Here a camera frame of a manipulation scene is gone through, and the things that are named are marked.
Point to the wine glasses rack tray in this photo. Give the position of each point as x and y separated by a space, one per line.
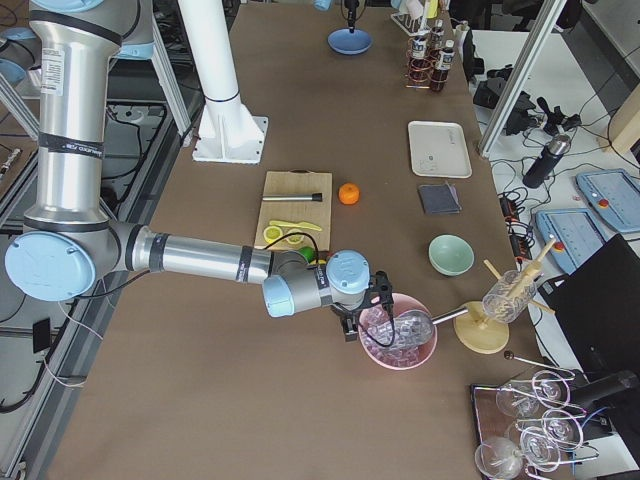
534 425

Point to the grey folded cloth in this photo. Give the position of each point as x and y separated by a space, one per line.
439 199

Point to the clear ice cubes pile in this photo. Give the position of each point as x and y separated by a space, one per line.
377 334

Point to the teach pendant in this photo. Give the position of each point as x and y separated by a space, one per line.
614 195
576 232

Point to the wooden cutting board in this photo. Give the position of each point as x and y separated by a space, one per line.
316 212

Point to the blue plate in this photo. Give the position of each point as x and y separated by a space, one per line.
347 42

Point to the green lime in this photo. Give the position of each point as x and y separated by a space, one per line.
308 253

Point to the tea bottle lower left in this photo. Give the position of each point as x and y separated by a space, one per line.
442 66

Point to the orange mandarin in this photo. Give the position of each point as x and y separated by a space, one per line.
349 193

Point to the teach pendant near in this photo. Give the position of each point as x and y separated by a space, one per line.
576 232

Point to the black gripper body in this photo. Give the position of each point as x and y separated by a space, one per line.
346 319
352 8

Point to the pink bowl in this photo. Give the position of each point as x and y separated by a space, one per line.
403 303

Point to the lemon half near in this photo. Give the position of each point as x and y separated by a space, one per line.
294 237

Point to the steel muddler black tip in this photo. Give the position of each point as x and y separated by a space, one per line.
310 197

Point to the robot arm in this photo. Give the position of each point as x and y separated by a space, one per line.
69 241

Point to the tea bottle lower right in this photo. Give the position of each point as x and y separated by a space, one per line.
437 35

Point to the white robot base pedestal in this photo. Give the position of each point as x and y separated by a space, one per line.
228 132

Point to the teach pendant far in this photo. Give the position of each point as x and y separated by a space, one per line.
614 195

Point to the tea bottle top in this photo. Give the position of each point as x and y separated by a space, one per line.
417 62

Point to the yellow plastic knife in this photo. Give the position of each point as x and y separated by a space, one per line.
300 225

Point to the black thermos bottle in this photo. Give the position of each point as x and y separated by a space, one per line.
549 157

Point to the green bowl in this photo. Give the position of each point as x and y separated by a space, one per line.
450 255

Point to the tea bottle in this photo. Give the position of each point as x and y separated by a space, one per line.
437 35
417 62
442 66

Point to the cream rabbit tray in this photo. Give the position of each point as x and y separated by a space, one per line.
438 149

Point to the wooden cup stand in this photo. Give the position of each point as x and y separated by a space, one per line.
476 330

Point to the metal ice scoop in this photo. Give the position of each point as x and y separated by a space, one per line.
440 317

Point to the clear glass on stand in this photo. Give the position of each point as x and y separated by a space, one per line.
509 296

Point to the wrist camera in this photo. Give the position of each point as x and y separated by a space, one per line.
381 292

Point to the copper wire bottle rack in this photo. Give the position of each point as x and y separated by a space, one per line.
425 82

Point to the black laptop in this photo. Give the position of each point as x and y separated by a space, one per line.
597 307

